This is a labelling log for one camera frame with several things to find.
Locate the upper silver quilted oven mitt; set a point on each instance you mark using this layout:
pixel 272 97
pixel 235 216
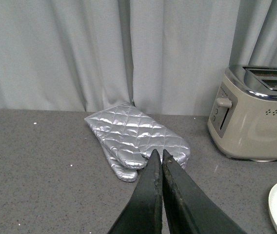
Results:
pixel 130 136

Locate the silver quilted oven mitt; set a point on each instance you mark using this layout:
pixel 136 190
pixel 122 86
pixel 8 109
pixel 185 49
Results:
pixel 122 173
pixel 130 136

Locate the beige two-slot toaster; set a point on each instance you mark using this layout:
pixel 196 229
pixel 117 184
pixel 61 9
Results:
pixel 243 119

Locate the lower silver quilted oven mitt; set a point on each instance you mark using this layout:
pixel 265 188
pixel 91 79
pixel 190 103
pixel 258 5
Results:
pixel 122 173

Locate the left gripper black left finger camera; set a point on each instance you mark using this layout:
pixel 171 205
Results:
pixel 143 212

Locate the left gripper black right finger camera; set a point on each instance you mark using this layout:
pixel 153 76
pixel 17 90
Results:
pixel 188 209

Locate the grey curtain backdrop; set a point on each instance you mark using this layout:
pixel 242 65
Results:
pixel 163 56

